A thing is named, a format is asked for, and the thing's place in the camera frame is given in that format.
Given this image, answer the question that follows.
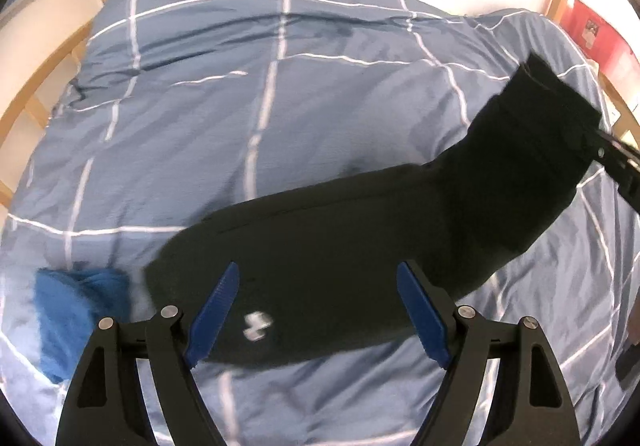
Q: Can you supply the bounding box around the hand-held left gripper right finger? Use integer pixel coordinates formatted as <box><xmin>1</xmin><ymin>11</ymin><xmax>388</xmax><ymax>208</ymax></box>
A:
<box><xmin>396</xmin><ymin>262</ymin><xmax>583</xmax><ymax>446</ymax></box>

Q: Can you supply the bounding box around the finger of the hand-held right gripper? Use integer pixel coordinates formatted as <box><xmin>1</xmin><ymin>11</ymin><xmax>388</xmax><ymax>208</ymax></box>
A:
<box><xmin>595</xmin><ymin>126</ymin><xmax>640</xmax><ymax>214</ymax></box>

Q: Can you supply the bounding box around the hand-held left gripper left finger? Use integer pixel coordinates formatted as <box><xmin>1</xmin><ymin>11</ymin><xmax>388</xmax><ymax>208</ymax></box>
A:
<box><xmin>55</xmin><ymin>262</ymin><xmax>241</xmax><ymax>446</ymax></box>

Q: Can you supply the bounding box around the red storage bin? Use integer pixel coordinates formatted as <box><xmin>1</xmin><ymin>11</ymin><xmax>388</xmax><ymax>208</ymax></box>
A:
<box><xmin>560</xmin><ymin>0</ymin><xmax>640</xmax><ymax>101</ymax></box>

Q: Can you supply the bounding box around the folded blue cloth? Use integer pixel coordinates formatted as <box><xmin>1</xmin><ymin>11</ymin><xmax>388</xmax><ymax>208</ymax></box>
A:
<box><xmin>34</xmin><ymin>267</ymin><xmax>131</xmax><ymax>383</ymax></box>

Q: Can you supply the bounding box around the blue checked blanket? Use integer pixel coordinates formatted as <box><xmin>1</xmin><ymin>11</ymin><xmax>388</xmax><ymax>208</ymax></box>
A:
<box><xmin>0</xmin><ymin>0</ymin><xmax>640</xmax><ymax>446</ymax></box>

